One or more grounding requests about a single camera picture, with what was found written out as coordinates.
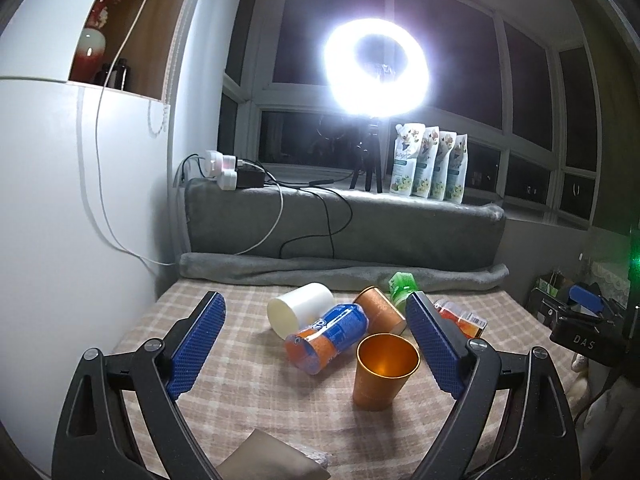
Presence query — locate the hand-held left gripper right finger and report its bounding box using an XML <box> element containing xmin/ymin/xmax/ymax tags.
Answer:
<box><xmin>404</xmin><ymin>292</ymin><xmax>583</xmax><ymax>480</ymax></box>

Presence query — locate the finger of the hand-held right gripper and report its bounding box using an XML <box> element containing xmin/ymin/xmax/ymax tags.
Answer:
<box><xmin>569</xmin><ymin>284</ymin><xmax>619</xmax><ymax>324</ymax></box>

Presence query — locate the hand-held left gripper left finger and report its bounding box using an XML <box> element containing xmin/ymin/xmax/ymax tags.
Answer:
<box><xmin>51</xmin><ymin>290</ymin><xmax>228</xmax><ymax>480</ymax></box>

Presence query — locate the patterned orange metal cup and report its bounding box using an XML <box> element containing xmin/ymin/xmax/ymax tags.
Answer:
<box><xmin>352</xmin><ymin>286</ymin><xmax>407</xmax><ymax>335</ymax></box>

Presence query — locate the white cup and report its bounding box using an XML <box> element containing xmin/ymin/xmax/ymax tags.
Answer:
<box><xmin>266</xmin><ymin>282</ymin><xmax>336</xmax><ymax>339</ymax></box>

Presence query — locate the plain orange metal cup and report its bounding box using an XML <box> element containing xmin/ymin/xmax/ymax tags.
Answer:
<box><xmin>352</xmin><ymin>332</ymin><xmax>421</xmax><ymax>412</ymax></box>

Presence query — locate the orange and red snack packet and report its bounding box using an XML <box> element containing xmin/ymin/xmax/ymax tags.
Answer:
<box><xmin>432</xmin><ymin>297</ymin><xmax>488</xmax><ymax>339</ymax></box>

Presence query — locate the green snack packet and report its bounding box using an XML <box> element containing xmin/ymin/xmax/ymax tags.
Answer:
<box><xmin>387</xmin><ymin>271</ymin><xmax>418</xmax><ymax>311</ymax></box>

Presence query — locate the rolled grey blanket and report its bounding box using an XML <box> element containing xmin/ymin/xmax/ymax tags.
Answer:
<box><xmin>179</xmin><ymin>252</ymin><xmax>510</xmax><ymax>292</ymax></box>

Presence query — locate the brown paper sheet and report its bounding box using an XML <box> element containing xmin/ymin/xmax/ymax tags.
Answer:
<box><xmin>215</xmin><ymin>429</ymin><xmax>331</xmax><ymax>480</ymax></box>

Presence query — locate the clear plastic wrapper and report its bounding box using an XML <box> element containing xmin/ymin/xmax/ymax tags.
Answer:
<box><xmin>295</xmin><ymin>442</ymin><xmax>333</xmax><ymax>467</ymax></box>

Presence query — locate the white and green pouch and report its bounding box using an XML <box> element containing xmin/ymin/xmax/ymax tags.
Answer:
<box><xmin>431</xmin><ymin>131</ymin><xmax>459</xmax><ymax>202</ymax></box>
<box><xmin>414</xmin><ymin>127</ymin><xmax>442</xmax><ymax>199</ymax></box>
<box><xmin>446</xmin><ymin>133</ymin><xmax>470</xmax><ymax>205</ymax></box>
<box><xmin>392</xmin><ymin>123</ymin><xmax>426</xmax><ymax>197</ymax></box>

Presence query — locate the black power adapter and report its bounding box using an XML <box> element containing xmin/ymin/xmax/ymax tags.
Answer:
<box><xmin>236</xmin><ymin>160</ymin><xmax>267</xmax><ymax>189</ymax></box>

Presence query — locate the white power strip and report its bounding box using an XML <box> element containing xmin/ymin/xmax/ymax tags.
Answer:
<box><xmin>200</xmin><ymin>150</ymin><xmax>239</xmax><ymax>191</ymax></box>

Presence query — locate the black tripod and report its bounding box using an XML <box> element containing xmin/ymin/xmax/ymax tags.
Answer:
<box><xmin>349</xmin><ymin>116</ymin><xmax>385</xmax><ymax>194</ymax></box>

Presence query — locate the white cabinet with wooden niche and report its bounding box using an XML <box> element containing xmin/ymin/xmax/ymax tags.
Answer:
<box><xmin>0</xmin><ymin>0</ymin><xmax>208</xmax><ymax>401</ymax></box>

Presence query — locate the red and white vase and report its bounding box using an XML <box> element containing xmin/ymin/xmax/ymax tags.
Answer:
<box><xmin>70</xmin><ymin>0</ymin><xmax>123</xmax><ymax>83</ymax></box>

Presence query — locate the black cable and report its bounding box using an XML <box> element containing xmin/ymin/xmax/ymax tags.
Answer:
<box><xmin>272</xmin><ymin>170</ymin><xmax>362</xmax><ymax>259</ymax></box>

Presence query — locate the white beaded cord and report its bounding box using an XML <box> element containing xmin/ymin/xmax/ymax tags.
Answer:
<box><xmin>148</xmin><ymin>10</ymin><xmax>182</xmax><ymax>136</ymax></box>

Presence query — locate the white cable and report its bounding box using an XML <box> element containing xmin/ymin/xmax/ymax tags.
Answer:
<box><xmin>82</xmin><ymin>0</ymin><xmax>286</xmax><ymax>267</ymax></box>

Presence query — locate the white window frame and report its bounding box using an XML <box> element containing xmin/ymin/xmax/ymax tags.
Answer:
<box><xmin>220</xmin><ymin>0</ymin><xmax>632</xmax><ymax>233</ymax></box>

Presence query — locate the ring light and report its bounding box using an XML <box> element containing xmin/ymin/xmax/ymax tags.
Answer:
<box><xmin>322</xmin><ymin>17</ymin><xmax>431</xmax><ymax>118</ymax></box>

